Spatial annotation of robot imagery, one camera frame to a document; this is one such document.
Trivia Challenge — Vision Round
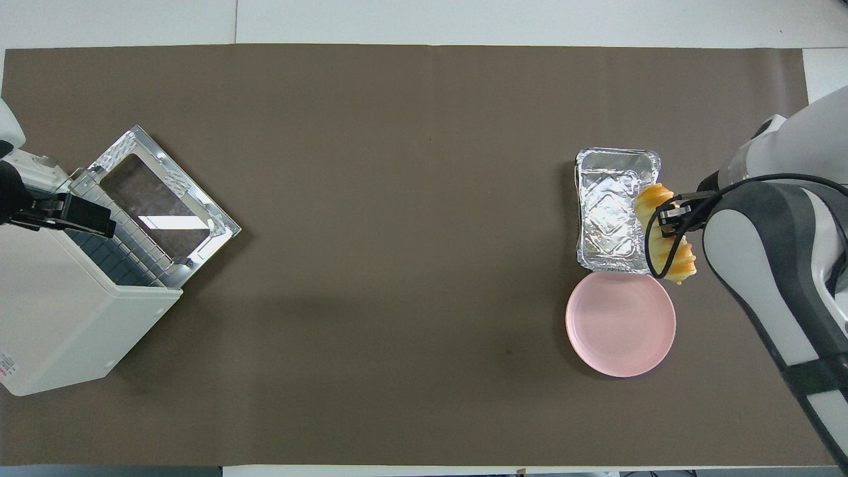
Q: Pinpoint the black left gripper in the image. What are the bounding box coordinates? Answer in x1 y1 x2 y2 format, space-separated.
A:
0 162 117 239

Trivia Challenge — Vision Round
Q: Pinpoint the brown table mat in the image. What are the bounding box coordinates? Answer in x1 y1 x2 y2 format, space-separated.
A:
0 44 843 466

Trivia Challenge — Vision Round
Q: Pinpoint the aluminium foil tray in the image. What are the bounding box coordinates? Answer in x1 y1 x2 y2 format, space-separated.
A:
574 147 662 274

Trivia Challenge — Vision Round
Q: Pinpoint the sliced golden bread loaf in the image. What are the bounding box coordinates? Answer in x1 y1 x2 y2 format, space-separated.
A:
636 184 698 287

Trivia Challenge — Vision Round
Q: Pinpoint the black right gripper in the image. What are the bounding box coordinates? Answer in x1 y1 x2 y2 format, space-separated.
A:
656 191 716 238

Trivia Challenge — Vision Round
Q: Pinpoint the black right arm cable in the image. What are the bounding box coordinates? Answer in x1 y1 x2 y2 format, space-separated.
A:
646 172 848 279

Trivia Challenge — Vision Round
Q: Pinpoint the glass oven door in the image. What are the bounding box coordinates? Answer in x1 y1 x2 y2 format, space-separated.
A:
85 125 242 290

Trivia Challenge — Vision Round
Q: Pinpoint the pink round plate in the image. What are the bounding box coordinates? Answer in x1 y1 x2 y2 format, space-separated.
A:
565 272 677 378

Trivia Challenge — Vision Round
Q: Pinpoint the cream toaster oven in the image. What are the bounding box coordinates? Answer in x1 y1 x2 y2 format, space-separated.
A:
0 149 183 397

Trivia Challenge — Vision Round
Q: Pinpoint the metal oven rack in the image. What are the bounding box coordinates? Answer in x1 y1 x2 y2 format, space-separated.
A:
63 185 183 289

